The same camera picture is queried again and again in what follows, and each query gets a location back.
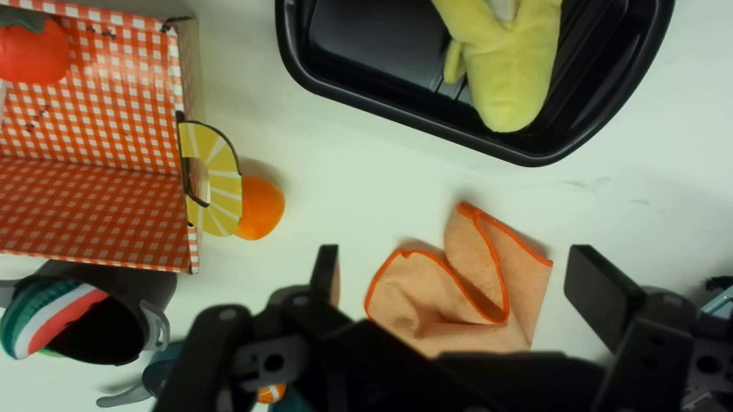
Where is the yellow lemon slice toy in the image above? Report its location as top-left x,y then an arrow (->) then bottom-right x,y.
177,120 -> 244,239

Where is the orange slice toy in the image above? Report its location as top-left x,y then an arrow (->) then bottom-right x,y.
255,382 -> 288,405

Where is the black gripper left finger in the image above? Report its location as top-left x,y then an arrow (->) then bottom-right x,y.
156,242 -> 362,412

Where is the round orange plush fruit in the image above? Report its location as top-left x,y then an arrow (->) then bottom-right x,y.
0,9 -> 73,88

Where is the small orange ball toy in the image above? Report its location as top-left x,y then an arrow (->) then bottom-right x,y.
235,177 -> 288,242

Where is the black cooking pot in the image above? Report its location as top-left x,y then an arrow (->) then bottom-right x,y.
0,260 -> 178,369

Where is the black plastic tray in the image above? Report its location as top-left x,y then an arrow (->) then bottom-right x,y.
275,0 -> 678,169

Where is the green white red striped toy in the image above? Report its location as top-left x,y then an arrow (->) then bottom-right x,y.
0,274 -> 113,361

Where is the orange microfiber cloth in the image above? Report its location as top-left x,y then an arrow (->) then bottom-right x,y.
362,200 -> 555,361

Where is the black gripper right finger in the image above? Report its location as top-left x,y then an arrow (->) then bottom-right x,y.
564,242 -> 698,412

